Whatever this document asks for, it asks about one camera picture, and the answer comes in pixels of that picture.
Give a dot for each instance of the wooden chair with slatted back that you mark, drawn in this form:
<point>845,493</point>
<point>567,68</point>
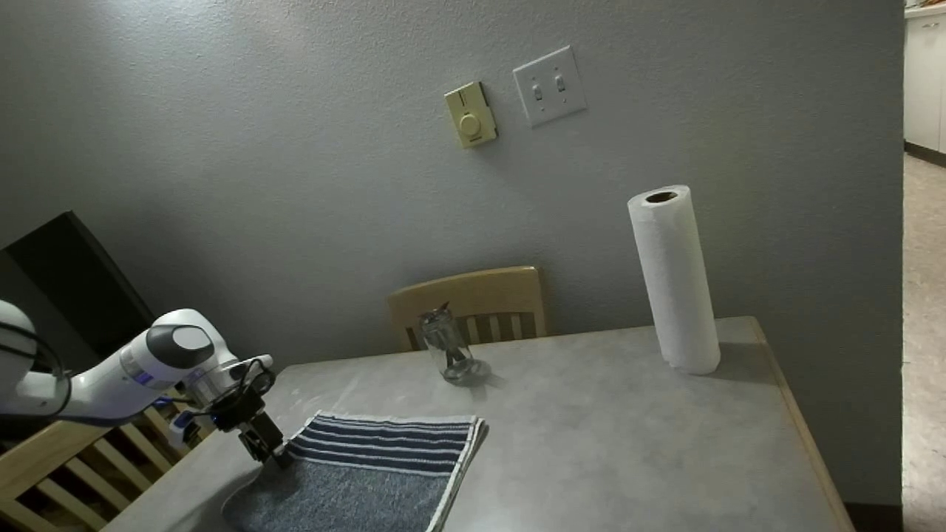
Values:
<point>61,462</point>
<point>474,294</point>

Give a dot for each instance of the blue grey striped towel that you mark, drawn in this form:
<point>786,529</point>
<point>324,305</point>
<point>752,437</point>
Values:
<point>356,483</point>

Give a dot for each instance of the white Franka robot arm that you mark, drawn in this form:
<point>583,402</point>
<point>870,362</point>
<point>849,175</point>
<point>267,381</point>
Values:
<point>109,378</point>

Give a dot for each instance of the straw in jar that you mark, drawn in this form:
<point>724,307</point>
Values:
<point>441,317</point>

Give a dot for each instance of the yellowed wall dial control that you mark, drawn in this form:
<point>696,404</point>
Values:
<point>471,112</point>

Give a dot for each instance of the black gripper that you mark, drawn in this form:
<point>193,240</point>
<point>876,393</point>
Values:
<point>240,415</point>

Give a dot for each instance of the white paper towel roll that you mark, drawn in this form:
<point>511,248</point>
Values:
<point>676,280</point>

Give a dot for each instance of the black monitor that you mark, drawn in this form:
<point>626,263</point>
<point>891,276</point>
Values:
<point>70,285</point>

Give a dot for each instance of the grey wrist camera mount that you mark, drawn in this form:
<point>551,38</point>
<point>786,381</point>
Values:
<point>187,425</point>

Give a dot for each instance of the white double light switch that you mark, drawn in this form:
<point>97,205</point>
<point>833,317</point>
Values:
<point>548,85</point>

